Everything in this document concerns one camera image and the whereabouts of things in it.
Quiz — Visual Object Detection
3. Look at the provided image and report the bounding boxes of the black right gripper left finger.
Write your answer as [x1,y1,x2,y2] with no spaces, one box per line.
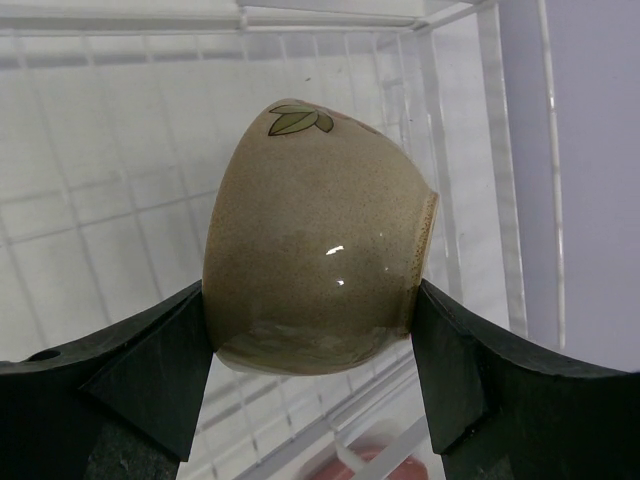
[1,283,214,479]

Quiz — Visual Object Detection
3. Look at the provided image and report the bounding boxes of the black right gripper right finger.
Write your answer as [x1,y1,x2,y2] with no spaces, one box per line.
[411,282,639,479]

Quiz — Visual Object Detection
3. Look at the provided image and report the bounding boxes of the pink dotted plate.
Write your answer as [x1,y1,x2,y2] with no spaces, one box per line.
[299,444,431,480]

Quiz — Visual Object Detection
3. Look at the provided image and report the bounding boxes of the beige ceramic bowl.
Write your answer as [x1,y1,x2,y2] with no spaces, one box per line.
[202,98,439,376]

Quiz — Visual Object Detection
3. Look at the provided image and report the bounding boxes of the white wire dish rack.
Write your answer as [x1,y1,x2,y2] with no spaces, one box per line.
[1,1,566,479]

